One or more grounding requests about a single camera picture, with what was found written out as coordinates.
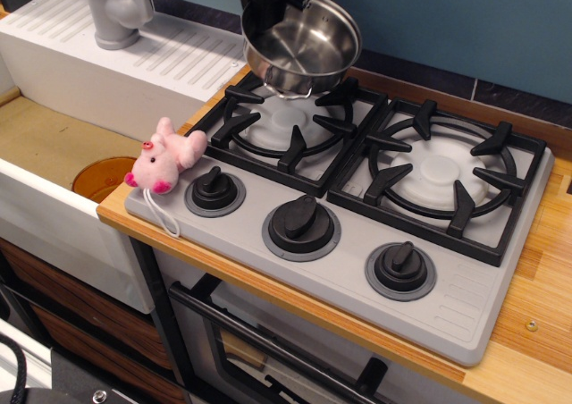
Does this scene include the black right stove knob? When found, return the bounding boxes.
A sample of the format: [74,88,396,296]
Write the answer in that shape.
[365,241,437,302]

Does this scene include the pink stuffed pig toy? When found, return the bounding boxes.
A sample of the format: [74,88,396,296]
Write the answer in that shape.
[124,117,207,238]

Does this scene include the black right burner grate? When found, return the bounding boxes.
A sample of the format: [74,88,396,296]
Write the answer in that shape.
[327,98,553,267]

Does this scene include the black braided cable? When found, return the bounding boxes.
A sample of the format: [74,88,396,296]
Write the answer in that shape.
[0,332,29,404]

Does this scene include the black middle stove knob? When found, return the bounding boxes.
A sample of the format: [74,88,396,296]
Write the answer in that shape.
[262,195,341,263]

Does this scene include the grey toy stove top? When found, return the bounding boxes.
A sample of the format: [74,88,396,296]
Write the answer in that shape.
[125,74,554,366]

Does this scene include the orange plastic sink drain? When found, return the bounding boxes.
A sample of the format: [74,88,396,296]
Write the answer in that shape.
[71,156,136,203]

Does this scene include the black oven door handle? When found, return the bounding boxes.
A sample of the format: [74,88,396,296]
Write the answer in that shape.
[168,274,387,403]

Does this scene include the grey toy faucet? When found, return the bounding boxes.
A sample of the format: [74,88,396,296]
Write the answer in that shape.
[88,0,154,50]

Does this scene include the stainless steel pan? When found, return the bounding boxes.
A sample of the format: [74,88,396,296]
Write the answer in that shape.
[241,0,362,98]

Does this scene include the black burner grate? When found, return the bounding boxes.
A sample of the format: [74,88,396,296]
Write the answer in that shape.
[327,98,553,267]
[193,72,388,197]

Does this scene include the white toy sink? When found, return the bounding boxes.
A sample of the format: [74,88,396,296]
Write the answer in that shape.
[1,0,245,314]

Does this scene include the black left stove knob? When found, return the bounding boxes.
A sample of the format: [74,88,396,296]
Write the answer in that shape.
[184,166,246,218]

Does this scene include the toy oven door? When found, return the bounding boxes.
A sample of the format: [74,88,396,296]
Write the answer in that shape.
[168,274,471,403]

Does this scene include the black stove knob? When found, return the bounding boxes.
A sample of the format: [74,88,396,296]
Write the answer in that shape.
[184,166,246,218]
[365,241,437,302]
[262,195,341,263]

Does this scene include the black left burner grate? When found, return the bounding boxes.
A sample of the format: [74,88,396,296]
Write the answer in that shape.
[193,72,388,197]

